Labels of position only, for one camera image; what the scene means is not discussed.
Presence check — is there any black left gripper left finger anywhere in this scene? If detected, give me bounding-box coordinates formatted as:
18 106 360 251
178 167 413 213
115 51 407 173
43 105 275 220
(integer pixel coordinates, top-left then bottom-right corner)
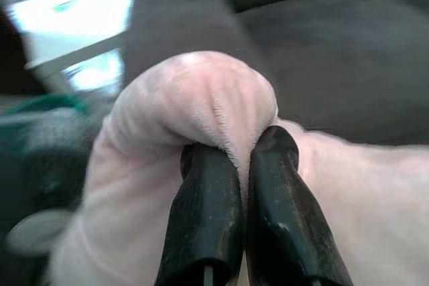
155 146 245 286

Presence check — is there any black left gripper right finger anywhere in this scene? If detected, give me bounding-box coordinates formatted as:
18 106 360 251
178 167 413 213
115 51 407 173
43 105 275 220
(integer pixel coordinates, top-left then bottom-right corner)
246 125 355 286

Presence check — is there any pink plush pillow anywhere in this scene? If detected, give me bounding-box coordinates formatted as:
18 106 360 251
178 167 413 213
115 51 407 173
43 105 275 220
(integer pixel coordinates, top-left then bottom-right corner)
46 50 429 286

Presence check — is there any brown fabric sofa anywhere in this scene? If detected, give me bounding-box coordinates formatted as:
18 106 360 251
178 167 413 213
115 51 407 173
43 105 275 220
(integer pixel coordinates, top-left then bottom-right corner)
122 0 429 145

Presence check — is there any teal woven waste basket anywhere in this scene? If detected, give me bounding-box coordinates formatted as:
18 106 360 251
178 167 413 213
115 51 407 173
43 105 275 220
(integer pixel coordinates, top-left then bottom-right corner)
0 93 91 117

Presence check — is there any white table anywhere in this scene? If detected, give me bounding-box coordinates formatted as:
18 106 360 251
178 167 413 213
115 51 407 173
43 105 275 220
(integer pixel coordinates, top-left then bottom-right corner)
9 0 142 81

